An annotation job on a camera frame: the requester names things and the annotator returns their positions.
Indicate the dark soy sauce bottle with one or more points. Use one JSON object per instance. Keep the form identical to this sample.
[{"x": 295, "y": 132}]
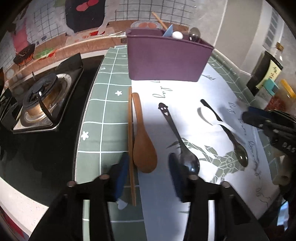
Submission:
[{"x": 268, "y": 67}]

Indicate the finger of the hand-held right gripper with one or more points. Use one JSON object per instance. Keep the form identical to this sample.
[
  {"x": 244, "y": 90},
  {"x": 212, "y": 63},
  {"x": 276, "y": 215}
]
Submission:
[
  {"x": 254, "y": 119},
  {"x": 255, "y": 109}
]

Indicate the small bottle with teal cap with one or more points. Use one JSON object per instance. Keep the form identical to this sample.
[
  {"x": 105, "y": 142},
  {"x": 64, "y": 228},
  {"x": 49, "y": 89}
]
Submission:
[{"x": 270, "y": 85}]

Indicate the grey wall vent grille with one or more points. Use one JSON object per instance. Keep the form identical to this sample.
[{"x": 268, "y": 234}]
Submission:
[{"x": 271, "y": 30}]

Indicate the grey spoon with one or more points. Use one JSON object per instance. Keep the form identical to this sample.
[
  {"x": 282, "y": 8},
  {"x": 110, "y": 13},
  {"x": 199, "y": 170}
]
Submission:
[{"x": 194, "y": 33}]

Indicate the purple plastic utensil box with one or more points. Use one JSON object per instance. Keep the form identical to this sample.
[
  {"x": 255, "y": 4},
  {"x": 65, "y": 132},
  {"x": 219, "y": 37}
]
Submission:
[{"x": 161, "y": 58}]

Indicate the chili jar with yellow lid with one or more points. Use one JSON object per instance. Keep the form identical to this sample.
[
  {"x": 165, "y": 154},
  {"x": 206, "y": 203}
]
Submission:
[{"x": 284, "y": 97}]

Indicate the cartoon couple wall poster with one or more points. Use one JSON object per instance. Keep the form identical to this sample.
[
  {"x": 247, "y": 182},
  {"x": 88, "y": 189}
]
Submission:
[{"x": 138, "y": 9}]

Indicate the person's right hand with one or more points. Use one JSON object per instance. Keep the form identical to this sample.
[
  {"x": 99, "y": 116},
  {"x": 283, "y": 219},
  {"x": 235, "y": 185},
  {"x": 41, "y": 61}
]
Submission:
[{"x": 282, "y": 178}]

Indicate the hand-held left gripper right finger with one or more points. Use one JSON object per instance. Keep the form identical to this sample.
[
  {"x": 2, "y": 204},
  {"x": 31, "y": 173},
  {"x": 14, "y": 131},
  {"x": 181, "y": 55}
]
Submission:
[{"x": 175, "y": 176}]

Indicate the blue plastic spoon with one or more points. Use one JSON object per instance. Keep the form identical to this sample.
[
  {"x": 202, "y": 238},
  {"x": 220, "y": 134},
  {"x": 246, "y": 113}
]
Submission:
[{"x": 168, "y": 32}]

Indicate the green checked table mat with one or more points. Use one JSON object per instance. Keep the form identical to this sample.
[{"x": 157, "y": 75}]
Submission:
[{"x": 92, "y": 120}]

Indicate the black glass gas stove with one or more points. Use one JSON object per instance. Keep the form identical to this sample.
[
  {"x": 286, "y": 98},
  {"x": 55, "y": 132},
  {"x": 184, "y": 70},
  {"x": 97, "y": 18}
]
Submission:
[{"x": 46, "y": 150}]

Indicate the wooden spoon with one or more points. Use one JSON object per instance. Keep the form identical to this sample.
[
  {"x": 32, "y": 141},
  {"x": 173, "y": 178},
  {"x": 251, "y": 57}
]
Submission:
[{"x": 144, "y": 153}]

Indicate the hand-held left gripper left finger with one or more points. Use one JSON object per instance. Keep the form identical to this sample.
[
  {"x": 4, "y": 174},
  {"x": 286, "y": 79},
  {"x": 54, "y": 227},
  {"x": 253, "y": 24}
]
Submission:
[{"x": 120, "y": 180}]

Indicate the wooden chopstick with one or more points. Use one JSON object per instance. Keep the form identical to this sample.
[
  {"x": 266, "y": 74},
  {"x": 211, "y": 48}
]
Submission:
[
  {"x": 130, "y": 129},
  {"x": 158, "y": 20}
]

